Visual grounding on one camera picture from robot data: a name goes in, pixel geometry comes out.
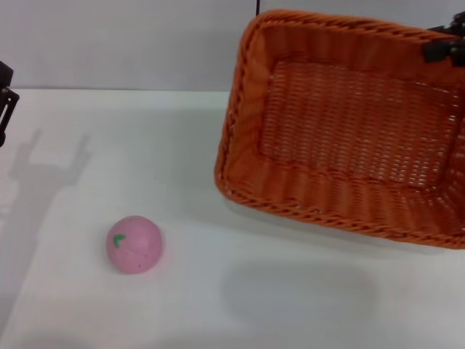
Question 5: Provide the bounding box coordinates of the pink toy peach ball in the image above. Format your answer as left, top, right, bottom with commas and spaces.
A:
105, 214, 163, 276

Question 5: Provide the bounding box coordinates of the orange woven plastic basket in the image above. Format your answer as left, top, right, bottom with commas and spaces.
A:
214, 9, 465, 251

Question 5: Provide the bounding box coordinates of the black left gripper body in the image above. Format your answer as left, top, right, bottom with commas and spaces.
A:
0, 60, 15, 89

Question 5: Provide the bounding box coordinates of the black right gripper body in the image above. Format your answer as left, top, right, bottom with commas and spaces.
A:
448, 10, 465, 68

